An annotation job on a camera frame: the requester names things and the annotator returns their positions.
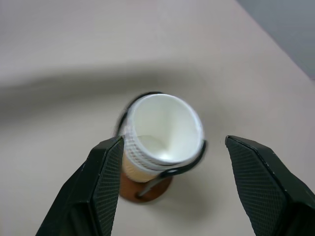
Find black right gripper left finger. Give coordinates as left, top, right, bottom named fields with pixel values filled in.
left=35, top=136, right=125, bottom=236

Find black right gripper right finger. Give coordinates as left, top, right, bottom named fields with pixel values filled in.
left=224, top=135, right=315, bottom=236

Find wooden base wire cup holder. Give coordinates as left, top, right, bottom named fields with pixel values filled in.
left=114, top=91, right=209, bottom=204

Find white and orange paper cup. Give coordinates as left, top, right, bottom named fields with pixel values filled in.
left=122, top=147, right=174, bottom=183
left=125, top=94, right=205, bottom=167

